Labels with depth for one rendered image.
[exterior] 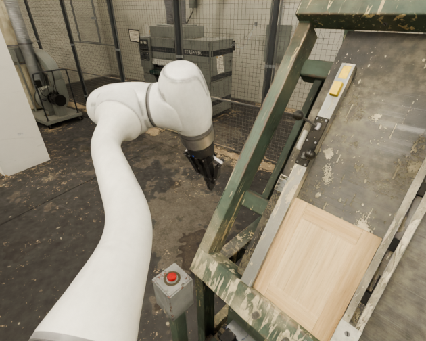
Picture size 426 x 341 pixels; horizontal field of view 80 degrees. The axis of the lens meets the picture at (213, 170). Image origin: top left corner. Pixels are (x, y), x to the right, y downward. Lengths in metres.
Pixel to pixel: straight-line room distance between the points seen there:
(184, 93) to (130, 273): 0.35
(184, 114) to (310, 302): 0.81
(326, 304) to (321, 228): 0.26
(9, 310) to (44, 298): 0.22
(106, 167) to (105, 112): 0.17
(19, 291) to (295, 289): 2.14
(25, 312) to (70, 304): 2.21
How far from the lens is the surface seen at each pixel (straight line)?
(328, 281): 1.05
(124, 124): 0.57
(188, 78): 0.53
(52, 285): 2.57
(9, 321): 2.53
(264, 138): 1.18
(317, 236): 1.04
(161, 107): 0.56
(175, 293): 1.10
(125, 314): 0.30
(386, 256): 1.00
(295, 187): 1.04
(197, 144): 0.63
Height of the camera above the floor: 1.85
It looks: 32 degrees down
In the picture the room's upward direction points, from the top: straight up
